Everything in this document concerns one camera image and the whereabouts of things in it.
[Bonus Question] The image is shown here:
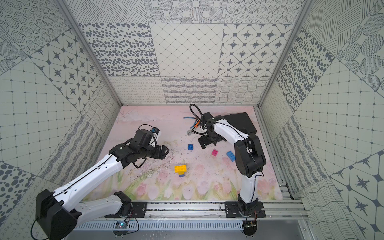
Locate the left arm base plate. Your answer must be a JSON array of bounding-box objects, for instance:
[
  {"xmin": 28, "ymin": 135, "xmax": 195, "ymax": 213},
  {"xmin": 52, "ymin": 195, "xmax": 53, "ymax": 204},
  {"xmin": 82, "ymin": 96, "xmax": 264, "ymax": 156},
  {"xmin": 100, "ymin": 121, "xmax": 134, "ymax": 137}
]
[{"xmin": 104, "ymin": 202, "xmax": 148, "ymax": 219}]

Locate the orange adjustable wrench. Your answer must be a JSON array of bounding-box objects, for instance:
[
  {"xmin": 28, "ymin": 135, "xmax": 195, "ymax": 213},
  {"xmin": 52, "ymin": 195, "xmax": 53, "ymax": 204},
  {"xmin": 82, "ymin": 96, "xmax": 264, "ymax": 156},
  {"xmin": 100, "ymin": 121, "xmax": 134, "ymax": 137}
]
[{"xmin": 187, "ymin": 120, "xmax": 203, "ymax": 136}]

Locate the black plastic tool case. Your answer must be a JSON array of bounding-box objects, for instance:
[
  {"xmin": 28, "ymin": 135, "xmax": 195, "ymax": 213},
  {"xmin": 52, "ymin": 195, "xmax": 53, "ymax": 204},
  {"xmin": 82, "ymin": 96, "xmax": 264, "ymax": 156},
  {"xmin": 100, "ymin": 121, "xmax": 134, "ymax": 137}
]
[{"xmin": 223, "ymin": 112, "xmax": 257, "ymax": 135}]

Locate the left controller board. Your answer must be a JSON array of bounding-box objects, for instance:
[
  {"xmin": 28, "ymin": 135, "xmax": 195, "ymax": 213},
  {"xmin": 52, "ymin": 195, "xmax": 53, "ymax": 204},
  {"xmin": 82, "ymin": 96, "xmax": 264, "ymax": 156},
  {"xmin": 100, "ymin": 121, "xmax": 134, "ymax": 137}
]
[{"xmin": 113, "ymin": 221, "xmax": 129, "ymax": 237}]

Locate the pink floral table mat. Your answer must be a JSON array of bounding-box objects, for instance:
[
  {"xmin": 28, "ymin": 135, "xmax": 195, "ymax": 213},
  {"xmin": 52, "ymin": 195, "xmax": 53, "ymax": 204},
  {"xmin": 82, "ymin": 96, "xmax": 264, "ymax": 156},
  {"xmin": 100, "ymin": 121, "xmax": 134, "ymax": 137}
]
[{"xmin": 80, "ymin": 105, "xmax": 284, "ymax": 201}]

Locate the yellow long lego brick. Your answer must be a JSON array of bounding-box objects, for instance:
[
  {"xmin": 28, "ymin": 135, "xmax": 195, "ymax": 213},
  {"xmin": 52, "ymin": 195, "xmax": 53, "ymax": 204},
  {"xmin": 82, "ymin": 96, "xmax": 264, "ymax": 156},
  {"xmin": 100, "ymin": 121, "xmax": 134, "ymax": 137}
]
[{"xmin": 174, "ymin": 165, "xmax": 187, "ymax": 175}]

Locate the light blue lego brick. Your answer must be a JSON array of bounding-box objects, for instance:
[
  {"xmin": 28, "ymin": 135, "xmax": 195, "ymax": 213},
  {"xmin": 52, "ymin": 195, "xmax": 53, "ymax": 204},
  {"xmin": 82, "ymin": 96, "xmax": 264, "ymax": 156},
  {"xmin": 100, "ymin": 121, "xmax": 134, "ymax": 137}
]
[{"xmin": 227, "ymin": 151, "xmax": 236, "ymax": 162}]

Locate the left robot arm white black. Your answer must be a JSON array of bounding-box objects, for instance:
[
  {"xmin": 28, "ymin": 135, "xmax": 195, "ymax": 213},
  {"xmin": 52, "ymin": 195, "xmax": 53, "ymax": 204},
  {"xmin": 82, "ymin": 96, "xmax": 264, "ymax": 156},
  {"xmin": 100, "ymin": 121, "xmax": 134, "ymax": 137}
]
[{"xmin": 35, "ymin": 127, "xmax": 170, "ymax": 240}]

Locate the controller board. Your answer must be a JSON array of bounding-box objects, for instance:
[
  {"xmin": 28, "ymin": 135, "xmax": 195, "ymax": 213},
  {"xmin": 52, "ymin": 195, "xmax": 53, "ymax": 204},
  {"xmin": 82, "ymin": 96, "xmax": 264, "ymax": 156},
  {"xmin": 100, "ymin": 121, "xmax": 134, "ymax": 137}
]
[
  {"xmin": 243, "ymin": 221, "xmax": 258, "ymax": 236},
  {"xmin": 113, "ymin": 221, "xmax": 129, "ymax": 237}
]

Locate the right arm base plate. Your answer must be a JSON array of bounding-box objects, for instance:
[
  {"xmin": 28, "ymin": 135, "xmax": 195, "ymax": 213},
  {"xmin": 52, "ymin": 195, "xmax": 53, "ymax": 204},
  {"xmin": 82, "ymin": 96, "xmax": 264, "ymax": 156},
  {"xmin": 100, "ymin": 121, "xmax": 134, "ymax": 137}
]
[{"xmin": 224, "ymin": 201, "xmax": 266, "ymax": 218}]

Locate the right controller board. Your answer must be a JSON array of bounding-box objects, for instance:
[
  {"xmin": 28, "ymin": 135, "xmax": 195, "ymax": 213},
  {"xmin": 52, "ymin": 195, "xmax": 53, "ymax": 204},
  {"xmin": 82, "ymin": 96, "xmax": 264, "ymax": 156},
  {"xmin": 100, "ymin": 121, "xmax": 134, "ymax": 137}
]
[{"xmin": 243, "ymin": 221, "xmax": 258, "ymax": 236}]

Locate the aluminium rail frame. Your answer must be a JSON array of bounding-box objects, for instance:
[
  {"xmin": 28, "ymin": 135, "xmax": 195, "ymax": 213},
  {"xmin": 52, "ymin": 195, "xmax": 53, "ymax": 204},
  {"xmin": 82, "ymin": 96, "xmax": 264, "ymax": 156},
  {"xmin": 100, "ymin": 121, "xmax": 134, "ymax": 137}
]
[{"xmin": 74, "ymin": 198, "xmax": 309, "ymax": 221}]

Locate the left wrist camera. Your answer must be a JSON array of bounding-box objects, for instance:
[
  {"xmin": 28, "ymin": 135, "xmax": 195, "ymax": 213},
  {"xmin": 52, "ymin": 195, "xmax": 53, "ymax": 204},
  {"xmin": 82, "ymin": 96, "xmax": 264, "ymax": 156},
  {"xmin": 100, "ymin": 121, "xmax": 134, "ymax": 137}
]
[{"xmin": 151, "ymin": 127, "xmax": 161, "ymax": 141}]

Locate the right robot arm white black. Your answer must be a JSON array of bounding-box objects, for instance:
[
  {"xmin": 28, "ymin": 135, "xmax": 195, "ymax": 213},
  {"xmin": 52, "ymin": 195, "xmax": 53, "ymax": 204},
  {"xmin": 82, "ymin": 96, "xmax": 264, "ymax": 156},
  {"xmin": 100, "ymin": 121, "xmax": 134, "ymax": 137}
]
[{"xmin": 189, "ymin": 104, "xmax": 267, "ymax": 215}]

